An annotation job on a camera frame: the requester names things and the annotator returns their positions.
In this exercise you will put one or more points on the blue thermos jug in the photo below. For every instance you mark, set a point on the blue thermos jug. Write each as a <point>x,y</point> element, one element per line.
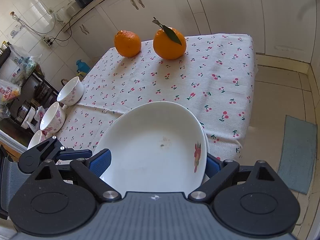
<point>82,67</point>

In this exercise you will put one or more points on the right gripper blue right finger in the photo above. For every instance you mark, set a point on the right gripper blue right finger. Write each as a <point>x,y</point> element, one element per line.
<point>213,165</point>

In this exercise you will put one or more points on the black storage shelf rack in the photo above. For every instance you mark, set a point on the black storage shelf rack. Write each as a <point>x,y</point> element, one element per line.
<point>23,90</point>

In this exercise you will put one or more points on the bumpy orange without leaf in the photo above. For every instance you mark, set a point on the bumpy orange without leaf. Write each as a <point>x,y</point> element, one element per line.
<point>127,43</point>

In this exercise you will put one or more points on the cherry print tablecloth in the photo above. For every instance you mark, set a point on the cherry print tablecloth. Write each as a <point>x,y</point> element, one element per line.
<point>214,79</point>

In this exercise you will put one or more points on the grey floor mat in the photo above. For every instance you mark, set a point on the grey floor mat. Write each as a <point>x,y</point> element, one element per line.
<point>298,154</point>

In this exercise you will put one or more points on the orange with green leaf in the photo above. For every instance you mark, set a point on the orange with green leaf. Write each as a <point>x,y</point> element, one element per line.
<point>168,43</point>

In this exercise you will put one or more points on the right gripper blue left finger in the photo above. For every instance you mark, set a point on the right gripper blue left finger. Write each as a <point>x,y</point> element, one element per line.
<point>99,162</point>

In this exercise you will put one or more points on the white deep plate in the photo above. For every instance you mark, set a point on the white deep plate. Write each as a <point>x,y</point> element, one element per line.
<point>108,140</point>

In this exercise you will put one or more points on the large white fruit plate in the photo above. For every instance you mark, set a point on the large white fruit plate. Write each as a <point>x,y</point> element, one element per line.
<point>160,153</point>

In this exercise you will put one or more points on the white power strip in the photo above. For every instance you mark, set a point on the white power strip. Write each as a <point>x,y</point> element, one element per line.
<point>47,41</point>

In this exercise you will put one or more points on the white floral bowl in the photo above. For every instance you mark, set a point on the white floral bowl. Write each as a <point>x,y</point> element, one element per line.
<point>72,92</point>
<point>37,138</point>
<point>53,119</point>

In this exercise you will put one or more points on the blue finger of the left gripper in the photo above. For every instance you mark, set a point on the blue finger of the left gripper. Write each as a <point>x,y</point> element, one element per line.
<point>71,154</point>

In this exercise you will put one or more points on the white electric kettle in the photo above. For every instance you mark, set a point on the white electric kettle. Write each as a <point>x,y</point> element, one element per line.
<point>62,15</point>

